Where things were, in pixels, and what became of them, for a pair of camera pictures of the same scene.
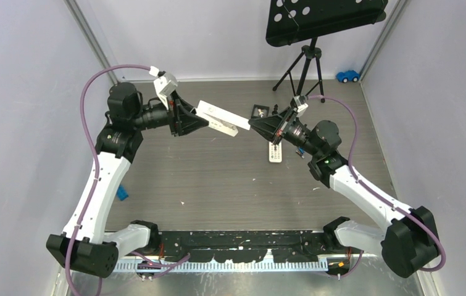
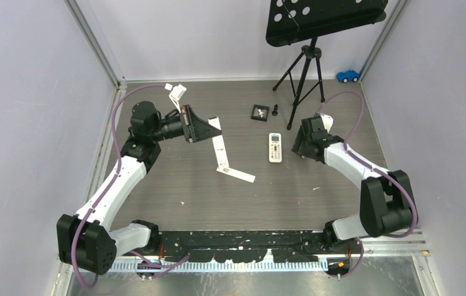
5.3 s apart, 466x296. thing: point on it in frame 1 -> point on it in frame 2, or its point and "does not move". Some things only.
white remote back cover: x=223 y=115 -> x=237 y=174
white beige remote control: x=275 y=152 does not move
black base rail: x=246 y=245 does not move
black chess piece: x=275 y=108 does not move
